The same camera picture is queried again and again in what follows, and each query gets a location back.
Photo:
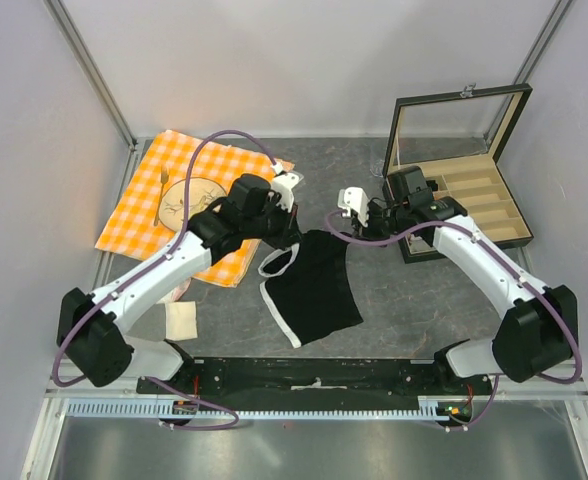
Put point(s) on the black white trimmed underwear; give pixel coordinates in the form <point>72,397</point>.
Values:
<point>306,288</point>

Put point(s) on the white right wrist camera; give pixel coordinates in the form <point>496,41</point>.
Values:
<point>353,203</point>

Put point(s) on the gold fork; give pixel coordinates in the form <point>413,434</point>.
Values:
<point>164,178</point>

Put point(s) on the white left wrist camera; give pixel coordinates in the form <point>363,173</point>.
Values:
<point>282,190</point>

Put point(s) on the aluminium frame post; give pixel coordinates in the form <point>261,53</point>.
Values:
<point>533,58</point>
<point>84,57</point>

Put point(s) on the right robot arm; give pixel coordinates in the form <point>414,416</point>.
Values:
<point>538,324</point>

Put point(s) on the white crumpled cloth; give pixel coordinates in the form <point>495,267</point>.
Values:
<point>180,290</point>

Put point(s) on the beige folded cloth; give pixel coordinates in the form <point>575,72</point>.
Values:
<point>181,323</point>

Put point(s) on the beige bird pattern plate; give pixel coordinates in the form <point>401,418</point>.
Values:
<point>202,192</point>

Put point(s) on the orange checkered cloth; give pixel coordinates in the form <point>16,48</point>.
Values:
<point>129,230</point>

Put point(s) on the light blue cable duct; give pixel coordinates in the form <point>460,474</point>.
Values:
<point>169,408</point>

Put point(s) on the black divided storage box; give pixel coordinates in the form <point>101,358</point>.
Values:
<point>457,139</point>

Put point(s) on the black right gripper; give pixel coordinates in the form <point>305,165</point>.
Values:
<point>369,231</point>

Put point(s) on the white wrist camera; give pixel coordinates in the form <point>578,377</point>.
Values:
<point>282,190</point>
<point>353,203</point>

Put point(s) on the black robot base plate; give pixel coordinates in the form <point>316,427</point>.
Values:
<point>236,382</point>

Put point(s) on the aluminium left frame post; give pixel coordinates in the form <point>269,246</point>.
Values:
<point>84,57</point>

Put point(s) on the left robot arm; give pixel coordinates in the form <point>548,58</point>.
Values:
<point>93,326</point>

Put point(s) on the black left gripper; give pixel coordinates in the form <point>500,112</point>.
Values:
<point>290,233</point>

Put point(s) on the aluminium right frame post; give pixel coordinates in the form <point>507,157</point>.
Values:
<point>533,58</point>

